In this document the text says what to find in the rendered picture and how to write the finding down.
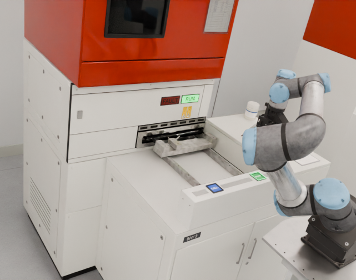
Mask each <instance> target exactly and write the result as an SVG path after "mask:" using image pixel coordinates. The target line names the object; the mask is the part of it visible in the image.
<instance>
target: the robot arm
mask: <svg viewBox="0 0 356 280"><path fill-rule="evenodd" d="M330 91H331V83H330V77H329V74H328V73H317V74H313V75H310V76H304V77H299V78H296V73H294V72H293V71H290V70H287V69H280V70H279V71H278V73H277V75H276V79H275V82H274V83H273V85H272V86H271V88H270V90H269V97H270V100H269V103H268V102H266V103H265V106H267V107H266V110H265V114H262V115H260V116H259V117H258V120H257V124H256V127H254V128H250V129H246V130H245V131H244V133H243V137H242V151H243V158H244V162H245V164H246V165H248V166H252V165H256V167H257V168H258V169H259V170H260V171H262V172H265V173H266V175H267V176H268V178H269V179H270V181H271V183H272V185H273V186H274V188H275V190H274V194H273V199H274V205H275V208H276V210H277V212H278V213H279V214H280V215H281V216H283V217H292V216H311V215H319V218H320V221H321V223H322V224H323V226H324V227H325V228H326V229H328V230H329V231H331V232H334V233H346V232H349V231H351V230H353V229H354V228H355V227H356V204H355V203H354V202H353V201H352V200H351V199H350V193H349V191H348V189H347V187H346V186H345V184H344V183H343V182H341V181H340V180H338V179H335V178H324V179H321V180H320V181H319V182H318V183H316V184H307V185H305V184H304V183H303V182H302V181H300V180H298V179H297V177H296V175H295V173H294V171H293V169H292V167H291V165H290V163H289V161H296V160H299V159H302V158H304V157H306V156H308V155H309V154H311V153H312V152H313V151H314V150H315V149H316V148H317V147H318V146H319V145H320V144H321V142H322V140H323V138H324V136H325V132H326V123H325V120H324V119H323V109H324V94H325V93H328V92H330ZM299 97H301V98H302V99H301V103H300V110H299V116H298V117H297V118H296V120H295V121H294V122H289V121H288V120H287V118H286V116H285V115H284V113H283V112H285V109H286V107H287V104H288V101H289V99H293V98H299ZM259 119H260V120H259ZM258 121H259V124H258Z"/></svg>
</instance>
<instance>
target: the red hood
mask: <svg viewBox="0 0 356 280"><path fill-rule="evenodd" d="M238 2H239V0H24V37H25V38H26V39H27V40H28V41H29V42H31V43H32V44H33V45H34V46H35V47H36V48H37V49H38V50H39V51H40V52H41V53H42V54H43V55H44V56H45V57H46V58H47V59H48V60H49V61H51V62H52V63H53V64H54V65H55V66H56V67H57V68H58V69H59V70H60V71H61V72H62V73H63V74H64V75H65V76H66V77H67V78H68V79H69V80H71V81H72V82H73V83H74V84H75V85H76V86H77V87H78V88H83V87H100V86H116V85H125V84H141V83H158V82H174V81H190V80H199V79H216V78H221V76H222V71H223V66H224V62H225V57H226V54H227V49H228V45H229V40H230V35H231V32H232V28H233V23H234V19H235V14H236V11H237V6H238Z"/></svg>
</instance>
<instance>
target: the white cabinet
mask: <svg viewBox="0 0 356 280"><path fill-rule="evenodd" d="M295 217H306V216H292V217H283V216H281V215H280V214H279V213H278V212H277V210H276V208H275V205H274V203H271V204H268V205H266V206H262V207H259V208H256V209H253V210H251V211H248V212H244V213H241V214H238V215H236V216H233V217H230V218H227V219H224V220H221V221H218V222H215V223H212V224H209V225H206V226H203V227H200V228H197V229H194V230H191V231H188V232H185V233H182V234H179V235H175V234H174V232H173V231H172V230H171V229H170V228H169V227H168V226H167V225H166V224H165V223H164V221H163V220H162V219H161V218H160V217H159V215H157V214H156V212H155V211H154V210H153V209H152V208H151V207H150V206H149V204H148V203H147V202H146V201H145V200H144V199H143V198H142V197H141V196H140V195H139V193H138V192H137V191H136V190H135V189H134V188H133V187H132V186H131V185H130V184H129V183H128V181H127V180H126V179H125V178H124V177H123V176H122V175H121V174H120V173H119V172H118V170H117V169H116V168H115V167H114V166H113V165H112V164H111V162H110V161H109V160H108V159H107V163H106V173H105V179H104V189H103V199H102V209H101V219H100V225H99V235H98V245H97V255H96V268H97V269H98V271H99V274H100V276H101V277H102V279H103V280H285V277H286V275H287V272H288V269H287V268H286V267H285V266H284V265H283V264H281V262H282V258H281V257H280V256H279V255H278V254H277V253H276V252H275V251H273V250H272V249H271V248H270V246H268V245H267V244H266V243H265V242H264V241H263V240H262V237H263V236H265V235H266V234H267V233H268V232H270V231H271V230H272V229H273V228H274V227H276V226H277V225H278V224H280V222H282V221H285V220H286V219H290V218H295Z"/></svg>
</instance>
